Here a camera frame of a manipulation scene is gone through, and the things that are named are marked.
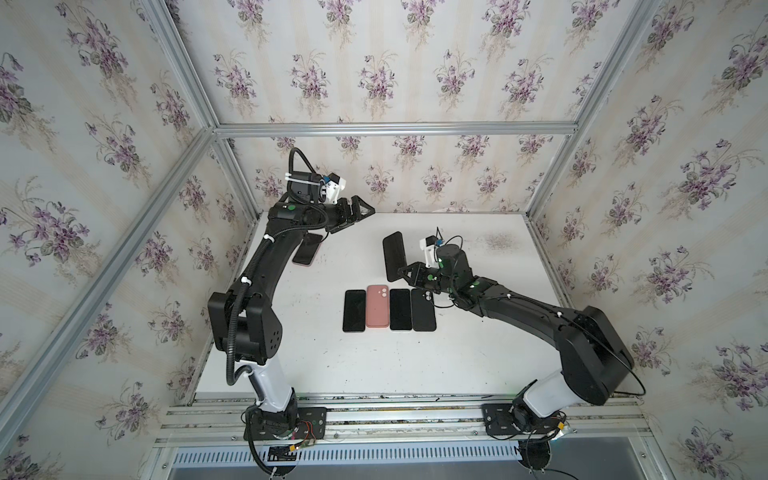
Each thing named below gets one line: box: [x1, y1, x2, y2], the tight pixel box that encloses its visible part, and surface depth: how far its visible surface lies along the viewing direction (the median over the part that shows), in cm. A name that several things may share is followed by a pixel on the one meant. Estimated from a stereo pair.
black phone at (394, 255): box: [382, 231, 407, 282], surface depth 90 cm
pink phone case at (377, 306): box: [366, 285, 390, 328], surface depth 95 cm
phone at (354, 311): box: [342, 289, 366, 332], surface depth 95 cm
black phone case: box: [411, 288, 437, 331], surface depth 93 cm
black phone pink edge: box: [292, 232, 323, 265], surface depth 110 cm
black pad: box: [390, 288, 412, 330], surface depth 92 cm
